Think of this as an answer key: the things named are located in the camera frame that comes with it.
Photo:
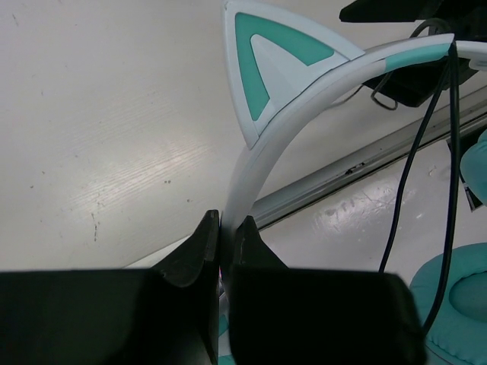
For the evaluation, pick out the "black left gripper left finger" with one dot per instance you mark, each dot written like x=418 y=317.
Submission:
x=165 y=314

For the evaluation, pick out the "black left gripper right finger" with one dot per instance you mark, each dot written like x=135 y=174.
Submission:
x=282 y=315

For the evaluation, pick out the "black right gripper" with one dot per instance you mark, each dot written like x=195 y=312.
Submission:
x=413 y=69

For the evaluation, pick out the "aluminium front rail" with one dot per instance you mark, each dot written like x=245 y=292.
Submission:
x=363 y=162

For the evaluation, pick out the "teal cat-ear headphones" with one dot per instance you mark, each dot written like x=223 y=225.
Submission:
x=284 y=70

